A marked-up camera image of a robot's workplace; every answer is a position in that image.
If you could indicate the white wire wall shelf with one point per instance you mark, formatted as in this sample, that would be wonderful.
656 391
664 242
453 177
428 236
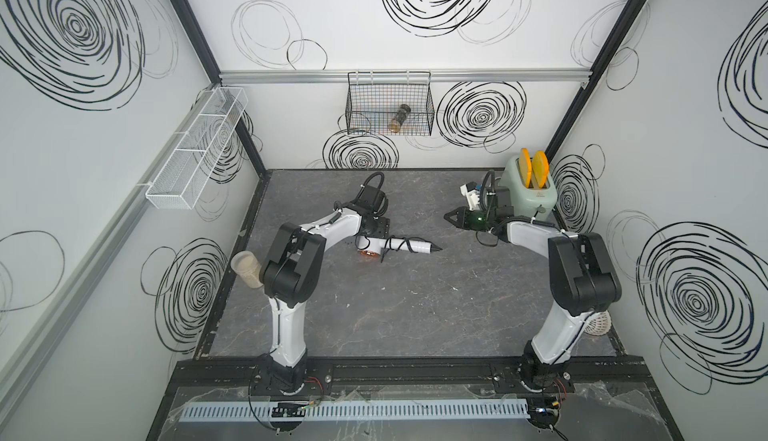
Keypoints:
191 165

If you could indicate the white hair dryer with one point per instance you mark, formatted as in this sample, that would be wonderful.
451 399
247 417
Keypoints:
380 246

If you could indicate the small jar in basket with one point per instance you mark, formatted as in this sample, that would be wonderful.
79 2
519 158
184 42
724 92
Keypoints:
399 118

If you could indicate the mint green toaster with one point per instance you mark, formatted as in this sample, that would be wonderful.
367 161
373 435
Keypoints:
531 202

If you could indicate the right yellow toast slice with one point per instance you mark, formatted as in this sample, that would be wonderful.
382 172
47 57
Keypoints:
540 170

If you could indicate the left yellow toast slice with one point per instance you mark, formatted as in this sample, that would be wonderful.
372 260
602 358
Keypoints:
525 168

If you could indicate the white slotted cable duct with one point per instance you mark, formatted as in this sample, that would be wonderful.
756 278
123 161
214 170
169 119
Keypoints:
374 410

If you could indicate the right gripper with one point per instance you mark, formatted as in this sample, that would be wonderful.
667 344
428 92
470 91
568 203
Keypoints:
463 218

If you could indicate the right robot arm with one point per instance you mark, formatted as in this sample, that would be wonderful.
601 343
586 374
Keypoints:
582 281

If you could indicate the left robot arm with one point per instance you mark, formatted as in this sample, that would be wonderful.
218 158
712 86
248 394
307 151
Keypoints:
291 272

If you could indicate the black wire wall basket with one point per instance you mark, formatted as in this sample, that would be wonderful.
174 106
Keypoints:
374 96

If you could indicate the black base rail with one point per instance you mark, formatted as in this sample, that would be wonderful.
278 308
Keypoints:
329 375

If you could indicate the beige plastic cup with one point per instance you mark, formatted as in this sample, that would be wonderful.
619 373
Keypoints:
247 267

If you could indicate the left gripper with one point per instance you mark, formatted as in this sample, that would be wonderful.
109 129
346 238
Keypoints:
382 227

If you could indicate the yellow toast slice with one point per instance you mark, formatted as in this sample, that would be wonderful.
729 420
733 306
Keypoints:
525 168
540 170

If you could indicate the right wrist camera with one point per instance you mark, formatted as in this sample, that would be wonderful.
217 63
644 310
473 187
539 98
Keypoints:
472 193

